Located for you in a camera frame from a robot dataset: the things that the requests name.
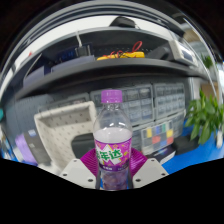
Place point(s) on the black rounded case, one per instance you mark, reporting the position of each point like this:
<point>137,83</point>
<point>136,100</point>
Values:
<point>81,143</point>

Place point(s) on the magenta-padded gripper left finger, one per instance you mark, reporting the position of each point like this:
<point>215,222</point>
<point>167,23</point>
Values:
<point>76,171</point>

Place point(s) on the clear bottle with purple cap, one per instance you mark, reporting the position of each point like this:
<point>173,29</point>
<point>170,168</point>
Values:
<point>112,133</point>

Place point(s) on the black box with white label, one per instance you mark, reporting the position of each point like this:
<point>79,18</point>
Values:
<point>165,155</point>

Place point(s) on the grey small-parts drawer cabinet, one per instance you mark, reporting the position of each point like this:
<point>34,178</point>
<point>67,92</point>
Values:
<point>168,98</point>
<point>136,103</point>

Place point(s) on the dark grey upright box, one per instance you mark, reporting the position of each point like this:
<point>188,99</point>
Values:
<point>38,146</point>

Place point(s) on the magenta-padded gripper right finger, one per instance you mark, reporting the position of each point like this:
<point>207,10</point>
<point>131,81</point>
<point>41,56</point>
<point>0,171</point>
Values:
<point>150,170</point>

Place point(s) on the black wall shelf unit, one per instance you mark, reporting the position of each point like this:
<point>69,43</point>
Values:
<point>110,71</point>

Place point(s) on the green potted plant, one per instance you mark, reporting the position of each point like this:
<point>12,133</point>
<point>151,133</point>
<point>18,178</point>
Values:
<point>205,118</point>

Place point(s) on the clear organizer with coloured parts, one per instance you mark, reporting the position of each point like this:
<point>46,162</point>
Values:
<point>158,136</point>

